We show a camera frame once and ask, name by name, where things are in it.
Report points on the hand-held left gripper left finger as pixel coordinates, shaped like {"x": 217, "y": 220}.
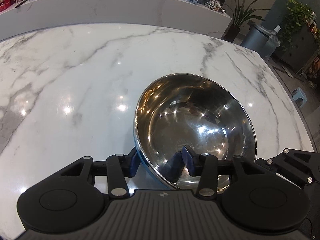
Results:
{"x": 132, "y": 163}

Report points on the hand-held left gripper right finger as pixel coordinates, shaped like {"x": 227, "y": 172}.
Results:
{"x": 188, "y": 160}

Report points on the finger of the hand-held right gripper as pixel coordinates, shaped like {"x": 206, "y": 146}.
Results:
{"x": 277, "y": 166}

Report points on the blue steel bowl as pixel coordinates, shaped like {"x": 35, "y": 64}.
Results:
{"x": 195, "y": 120}

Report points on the small blue stool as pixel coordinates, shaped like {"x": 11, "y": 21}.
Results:
{"x": 298, "y": 96}

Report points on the dark cabinet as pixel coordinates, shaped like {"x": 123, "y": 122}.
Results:
{"x": 300, "y": 52}

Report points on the grey trash bin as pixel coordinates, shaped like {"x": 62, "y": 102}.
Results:
{"x": 257, "y": 40}

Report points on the potted long-leaf plant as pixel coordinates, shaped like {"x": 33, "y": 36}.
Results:
{"x": 237, "y": 17}

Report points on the trailing green plant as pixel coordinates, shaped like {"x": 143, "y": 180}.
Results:
{"x": 297, "y": 15}

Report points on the black white cow figurines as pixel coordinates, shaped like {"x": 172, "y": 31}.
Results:
{"x": 216, "y": 6}

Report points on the marble television console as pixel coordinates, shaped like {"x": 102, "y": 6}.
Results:
{"x": 112, "y": 7}

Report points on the black remote control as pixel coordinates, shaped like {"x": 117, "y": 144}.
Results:
{"x": 21, "y": 3}

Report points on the red box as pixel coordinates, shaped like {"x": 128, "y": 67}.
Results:
{"x": 5, "y": 6}

